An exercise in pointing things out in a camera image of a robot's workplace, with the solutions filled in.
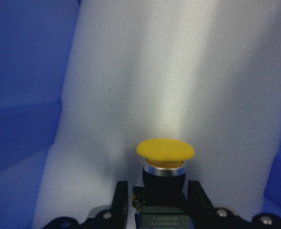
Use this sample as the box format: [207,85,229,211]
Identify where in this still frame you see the white foam pad right bin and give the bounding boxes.
[32,0,281,229]

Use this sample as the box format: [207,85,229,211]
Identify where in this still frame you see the yellow push button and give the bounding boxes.
[132,138,194,229]

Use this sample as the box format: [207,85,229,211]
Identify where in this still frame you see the right blue plastic bin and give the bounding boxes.
[0,0,281,229]

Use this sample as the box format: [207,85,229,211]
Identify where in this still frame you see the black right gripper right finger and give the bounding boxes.
[188,180,214,219]

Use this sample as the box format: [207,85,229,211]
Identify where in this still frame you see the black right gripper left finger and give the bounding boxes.
[110,181,129,224]

